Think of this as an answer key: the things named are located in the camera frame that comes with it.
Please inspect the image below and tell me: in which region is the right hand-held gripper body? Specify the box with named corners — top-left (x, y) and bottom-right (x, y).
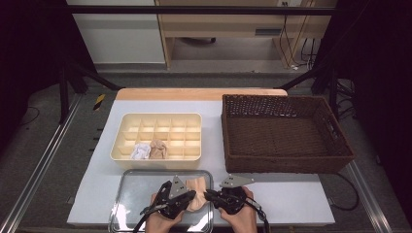
top-left (213, 174), bottom-right (256, 216)

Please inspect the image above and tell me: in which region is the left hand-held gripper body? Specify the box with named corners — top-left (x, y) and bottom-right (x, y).
top-left (139, 175), bottom-right (195, 220)

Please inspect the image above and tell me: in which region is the beige sock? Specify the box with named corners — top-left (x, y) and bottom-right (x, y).
top-left (154, 139), bottom-right (169, 156)
top-left (149, 139), bottom-right (169, 160)
top-left (184, 177), bottom-right (211, 214)

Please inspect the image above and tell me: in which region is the shiny metal tray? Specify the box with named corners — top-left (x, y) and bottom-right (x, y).
top-left (108, 169), bottom-right (216, 233)

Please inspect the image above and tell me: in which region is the white sock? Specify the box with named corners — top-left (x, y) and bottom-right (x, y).
top-left (129, 142), bottom-right (153, 160)

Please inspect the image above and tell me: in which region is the cream divided organizer box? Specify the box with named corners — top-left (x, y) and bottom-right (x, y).
top-left (110, 112), bottom-right (203, 171)

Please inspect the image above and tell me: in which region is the brown woven basket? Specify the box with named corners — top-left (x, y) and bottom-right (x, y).
top-left (221, 93), bottom-right (357, 175)

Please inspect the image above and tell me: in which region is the person's right hand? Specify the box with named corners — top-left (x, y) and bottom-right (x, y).
top-left (218, 185), bottom-right (258, 233)

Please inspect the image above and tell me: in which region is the person's left hand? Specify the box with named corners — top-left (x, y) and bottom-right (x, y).
top-left (144, 193), bottom-right (186, 233)

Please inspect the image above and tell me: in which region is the black metal stand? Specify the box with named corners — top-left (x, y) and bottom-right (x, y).
top-left (278, 61), bottom-right (341, 120)
top-left (58, 61), bottom-right (122, 124)

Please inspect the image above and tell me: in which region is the wooden desk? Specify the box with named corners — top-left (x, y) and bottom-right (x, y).
top-left (154, 0), bottom-right (336, 70)

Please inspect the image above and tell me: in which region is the white cabinet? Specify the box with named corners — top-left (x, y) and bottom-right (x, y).
top-left (66, 0), bottom-right (166, 65)

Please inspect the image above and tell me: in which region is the black crossbar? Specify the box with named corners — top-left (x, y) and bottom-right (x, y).
top-left (62, 5), bottom-right (338, 17)

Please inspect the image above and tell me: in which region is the black curtain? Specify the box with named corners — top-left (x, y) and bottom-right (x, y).
top-left (310, 0), bottom-right (412, 224)
top-left (0, 0), bottom-right (95, 153)

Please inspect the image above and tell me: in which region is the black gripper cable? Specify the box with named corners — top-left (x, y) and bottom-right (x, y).
top-left (132, 180), bottom-right (173, 233)
top-left (246, 197), bottom-right (271, 233)

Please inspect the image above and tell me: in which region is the yellow-handled tool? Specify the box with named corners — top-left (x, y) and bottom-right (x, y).
top-left (92, 93), bottom-right (107, 112)

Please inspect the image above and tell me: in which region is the black floor cable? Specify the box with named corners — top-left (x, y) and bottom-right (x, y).
top-left (328, 173), bottom-right (361, 212)

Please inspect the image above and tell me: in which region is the aluminium rail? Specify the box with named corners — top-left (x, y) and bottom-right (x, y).
top-left (0, 93), bottom-right (84, 233)
top-left (348, 159), bottom-right (395, 233)

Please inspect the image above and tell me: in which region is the yellow cable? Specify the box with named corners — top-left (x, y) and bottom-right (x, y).
top-left (280, 0), bottom-right (317, 69)

